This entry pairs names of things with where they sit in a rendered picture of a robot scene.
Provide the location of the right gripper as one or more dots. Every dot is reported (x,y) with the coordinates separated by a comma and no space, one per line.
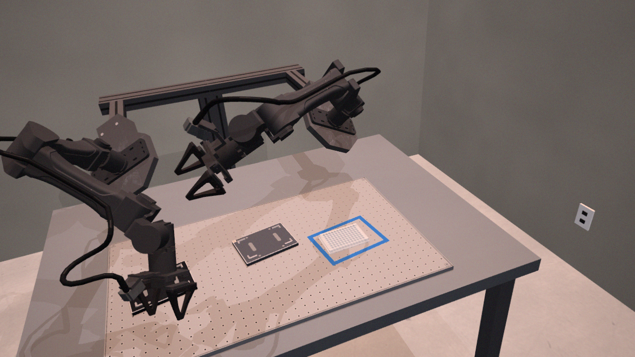
(161,275)

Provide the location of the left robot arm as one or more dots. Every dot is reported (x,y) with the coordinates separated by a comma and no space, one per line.
(279,119)

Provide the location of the white well plate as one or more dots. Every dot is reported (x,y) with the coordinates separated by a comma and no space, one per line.
(343,238)

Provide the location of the blue tape outline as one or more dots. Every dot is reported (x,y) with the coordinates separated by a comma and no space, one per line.
(351,255)

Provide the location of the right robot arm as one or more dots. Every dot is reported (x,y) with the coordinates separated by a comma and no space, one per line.
(53,161)

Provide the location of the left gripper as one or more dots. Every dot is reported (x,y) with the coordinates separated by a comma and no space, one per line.
(218,156)

